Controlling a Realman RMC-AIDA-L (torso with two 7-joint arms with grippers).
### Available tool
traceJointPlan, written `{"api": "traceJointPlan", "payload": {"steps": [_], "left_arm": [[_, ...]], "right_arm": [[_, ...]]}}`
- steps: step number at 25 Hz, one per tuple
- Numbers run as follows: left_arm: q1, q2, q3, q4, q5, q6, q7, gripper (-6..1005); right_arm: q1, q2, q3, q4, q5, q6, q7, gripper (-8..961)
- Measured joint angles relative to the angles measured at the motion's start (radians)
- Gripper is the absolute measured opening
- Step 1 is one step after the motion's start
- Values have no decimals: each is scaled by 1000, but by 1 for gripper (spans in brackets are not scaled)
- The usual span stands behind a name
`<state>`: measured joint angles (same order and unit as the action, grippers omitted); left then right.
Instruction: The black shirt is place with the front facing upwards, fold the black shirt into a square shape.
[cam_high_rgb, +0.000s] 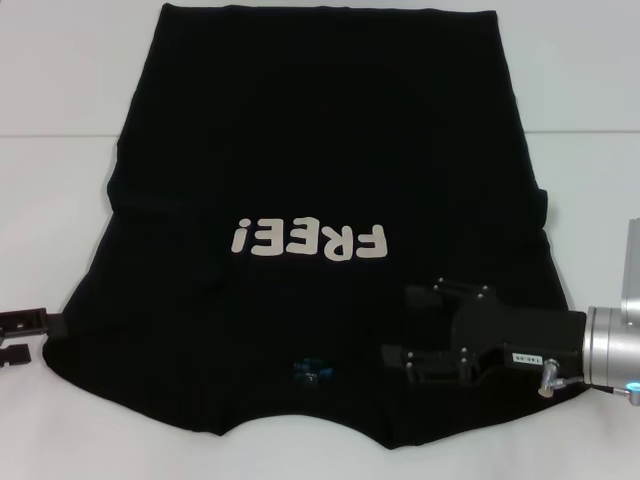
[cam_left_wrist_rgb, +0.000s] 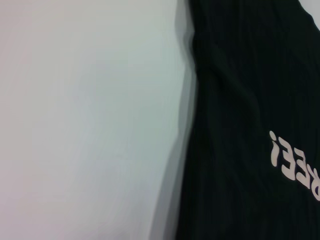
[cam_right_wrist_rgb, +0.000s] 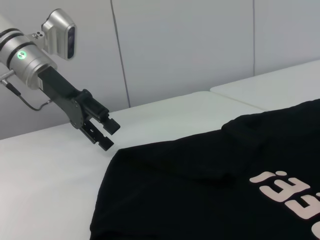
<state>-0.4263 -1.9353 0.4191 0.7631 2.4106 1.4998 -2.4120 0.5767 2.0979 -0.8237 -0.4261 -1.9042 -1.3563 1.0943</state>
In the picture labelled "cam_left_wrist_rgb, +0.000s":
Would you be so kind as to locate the black t-shirt with FREE print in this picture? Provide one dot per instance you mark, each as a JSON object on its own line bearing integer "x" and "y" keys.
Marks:
{"x": 250, "y": 112}

